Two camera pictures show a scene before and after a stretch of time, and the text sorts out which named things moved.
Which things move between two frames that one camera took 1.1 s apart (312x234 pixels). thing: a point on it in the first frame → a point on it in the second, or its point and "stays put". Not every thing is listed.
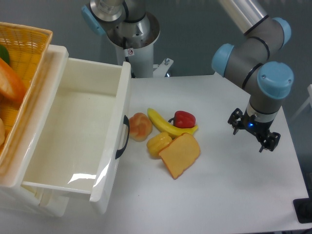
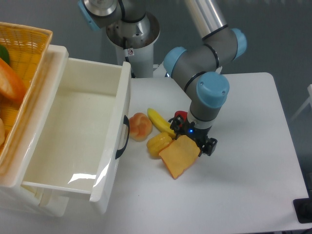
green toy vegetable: x=4 y=54 stays put
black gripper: x=260 y=129 → x=199 y=135
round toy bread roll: x=140 y=126 stays put
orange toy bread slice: x=180 y=153 stays put
